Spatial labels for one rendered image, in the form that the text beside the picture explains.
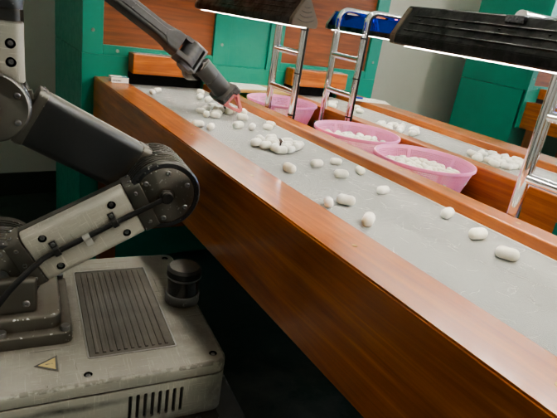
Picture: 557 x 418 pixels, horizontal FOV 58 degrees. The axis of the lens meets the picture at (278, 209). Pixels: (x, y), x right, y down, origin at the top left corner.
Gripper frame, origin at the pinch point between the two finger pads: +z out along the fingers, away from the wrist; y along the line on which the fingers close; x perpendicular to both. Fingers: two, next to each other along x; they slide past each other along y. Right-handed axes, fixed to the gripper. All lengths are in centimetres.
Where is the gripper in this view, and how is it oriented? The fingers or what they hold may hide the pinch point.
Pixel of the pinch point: (239, 109)
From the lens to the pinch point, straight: 167.0
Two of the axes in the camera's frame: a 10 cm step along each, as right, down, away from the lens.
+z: 5.3, 5.6, 6.4
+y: -5.3, -3.7, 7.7
